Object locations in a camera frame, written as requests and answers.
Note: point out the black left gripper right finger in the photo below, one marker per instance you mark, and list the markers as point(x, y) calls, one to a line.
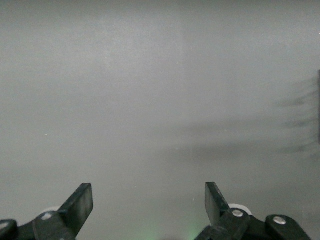
point(217, 210)

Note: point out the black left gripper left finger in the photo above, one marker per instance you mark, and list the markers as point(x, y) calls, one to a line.
point(75, 210)

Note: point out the dark grey table mat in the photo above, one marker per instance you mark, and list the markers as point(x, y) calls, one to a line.
point(150, 100)

